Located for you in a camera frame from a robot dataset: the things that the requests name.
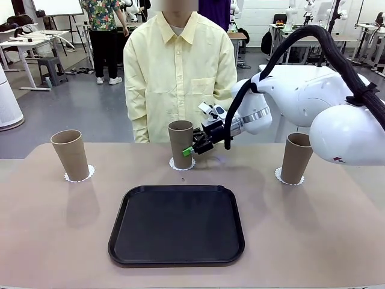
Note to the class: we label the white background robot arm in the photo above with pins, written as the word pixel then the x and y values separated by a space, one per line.
pixel 290 15

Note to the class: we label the grey plastic stool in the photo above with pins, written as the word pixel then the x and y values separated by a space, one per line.
pixel 49 61

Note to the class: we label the white paper doily coaster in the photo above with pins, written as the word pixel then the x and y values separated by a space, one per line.
pixel 91 173
pixel 171 165
pixel 278 176

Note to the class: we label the white cylindrical air purifier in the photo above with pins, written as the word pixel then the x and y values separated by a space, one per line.
pixel 9 105

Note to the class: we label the person's right forearm yellow sleeve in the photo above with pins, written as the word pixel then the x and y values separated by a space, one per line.
pixel 139 126

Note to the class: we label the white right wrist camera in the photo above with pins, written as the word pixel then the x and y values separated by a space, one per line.
pixel 204 107

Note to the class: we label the black plastic tray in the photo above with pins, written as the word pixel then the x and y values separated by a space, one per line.
pixel 177 228

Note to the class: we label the whiteboard on easel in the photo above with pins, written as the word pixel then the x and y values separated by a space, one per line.
pixel 54 6

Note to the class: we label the black camera stand pole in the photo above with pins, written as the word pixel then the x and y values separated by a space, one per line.
pixel 337 12

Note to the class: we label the green bottle on floor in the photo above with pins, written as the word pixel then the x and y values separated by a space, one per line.
pixel 48 83

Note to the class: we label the white desk with black frame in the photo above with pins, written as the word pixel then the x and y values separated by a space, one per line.
pixel 368 27

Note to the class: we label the person in yellow shirt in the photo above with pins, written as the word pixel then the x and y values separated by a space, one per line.
pixel 168 75

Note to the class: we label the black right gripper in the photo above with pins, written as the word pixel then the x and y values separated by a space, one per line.
pixel 216 131

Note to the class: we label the person in purple top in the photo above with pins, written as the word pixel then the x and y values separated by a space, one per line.
pixel 216 15

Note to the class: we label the small wooden table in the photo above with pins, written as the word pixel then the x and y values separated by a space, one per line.
pixel 239 36

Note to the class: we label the brown paper cup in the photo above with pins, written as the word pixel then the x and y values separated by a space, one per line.
pixel 294 162
pixel 179 144
pixel 72 159

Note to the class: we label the person in floral shirt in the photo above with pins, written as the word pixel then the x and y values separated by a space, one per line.
pixel 102 15

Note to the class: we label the white desk with clutter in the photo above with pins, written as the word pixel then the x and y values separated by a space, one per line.
pixel 30 45

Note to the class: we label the grey background desk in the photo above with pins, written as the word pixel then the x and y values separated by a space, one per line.
pixel 349 38

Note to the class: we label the black backpack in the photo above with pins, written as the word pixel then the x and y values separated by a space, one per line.
pixel 266 42

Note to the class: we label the black bag on desk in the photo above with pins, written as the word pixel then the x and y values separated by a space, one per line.
pixel 19 20

